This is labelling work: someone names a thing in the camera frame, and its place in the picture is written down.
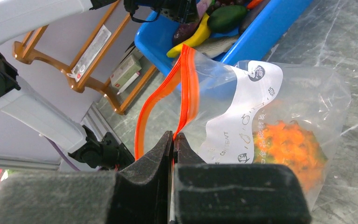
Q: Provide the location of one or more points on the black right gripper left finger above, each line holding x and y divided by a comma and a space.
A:
138, 194

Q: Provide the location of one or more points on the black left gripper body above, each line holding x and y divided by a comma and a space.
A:
181, 11

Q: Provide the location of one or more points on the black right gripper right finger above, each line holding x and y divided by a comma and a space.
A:
234, 193

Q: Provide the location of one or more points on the clear zip top bag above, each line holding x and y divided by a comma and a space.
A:
219, 106

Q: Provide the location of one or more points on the orange toy pineapple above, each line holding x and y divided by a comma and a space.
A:
291, 145

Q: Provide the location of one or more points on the yellow toy banana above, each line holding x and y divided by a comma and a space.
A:
200, 35

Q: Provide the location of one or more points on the blue plastic bin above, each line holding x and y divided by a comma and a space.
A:
251, 40

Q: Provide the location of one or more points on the green toy lime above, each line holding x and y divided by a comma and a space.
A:
225, 19

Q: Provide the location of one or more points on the silver toy fish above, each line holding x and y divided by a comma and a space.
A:
213, 47

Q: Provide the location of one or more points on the orange toy carrot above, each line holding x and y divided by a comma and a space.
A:
253, 4

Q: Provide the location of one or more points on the white cardboard box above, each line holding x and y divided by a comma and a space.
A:
125, 73

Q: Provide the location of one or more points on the clear packaged item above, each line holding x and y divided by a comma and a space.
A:
90, 54

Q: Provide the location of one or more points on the wooden shelf rack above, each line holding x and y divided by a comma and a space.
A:
26, 53

